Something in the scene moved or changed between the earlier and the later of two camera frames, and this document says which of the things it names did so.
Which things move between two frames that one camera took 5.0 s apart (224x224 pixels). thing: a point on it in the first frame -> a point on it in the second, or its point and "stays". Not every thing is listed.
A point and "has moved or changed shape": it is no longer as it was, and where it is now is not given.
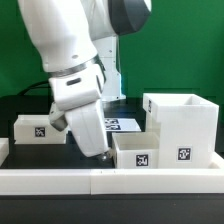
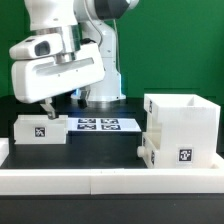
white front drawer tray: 136,150 has moved or changed shape
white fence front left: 45,182 stays
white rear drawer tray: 36,129 stays
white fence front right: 156,181 stays
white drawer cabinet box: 187,126 stays
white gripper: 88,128 -> 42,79
